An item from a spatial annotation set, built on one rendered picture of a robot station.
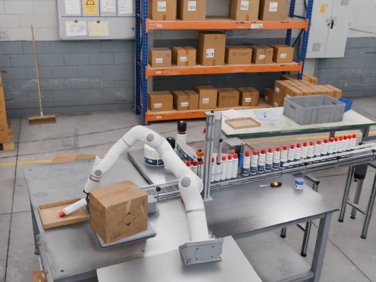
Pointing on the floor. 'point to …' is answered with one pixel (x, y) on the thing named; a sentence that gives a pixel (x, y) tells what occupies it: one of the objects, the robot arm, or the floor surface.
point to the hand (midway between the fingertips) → (88, 198)
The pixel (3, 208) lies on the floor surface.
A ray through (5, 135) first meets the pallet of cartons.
